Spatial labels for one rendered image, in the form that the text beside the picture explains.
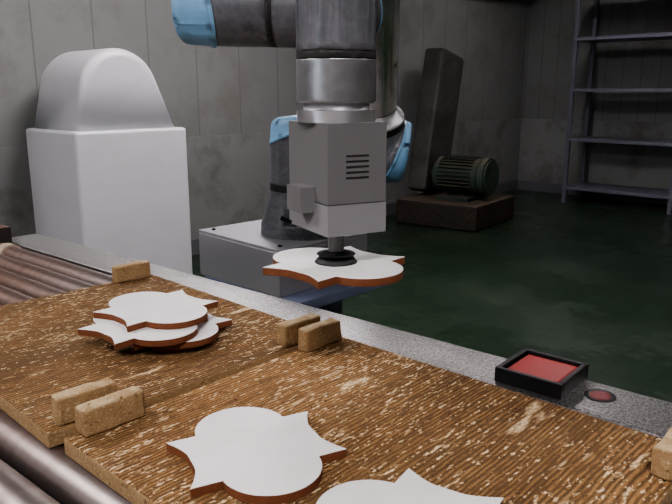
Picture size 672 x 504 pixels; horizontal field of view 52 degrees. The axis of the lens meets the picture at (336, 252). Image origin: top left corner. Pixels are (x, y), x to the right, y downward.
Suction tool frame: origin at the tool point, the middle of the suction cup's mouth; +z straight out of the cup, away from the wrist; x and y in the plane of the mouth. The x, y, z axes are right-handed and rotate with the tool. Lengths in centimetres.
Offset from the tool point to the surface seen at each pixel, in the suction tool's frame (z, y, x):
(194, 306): 7.9, -20.2, -8.9
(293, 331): 9.4, -10.2, -0.2
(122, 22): -63, -431, 70
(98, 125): 0, -341, 34
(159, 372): 11.2, -9.9, -16.0
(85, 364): 11.2, -15.9, -22.5
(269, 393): 11.2, 0.4, -7.7
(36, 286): 13, -58, -24
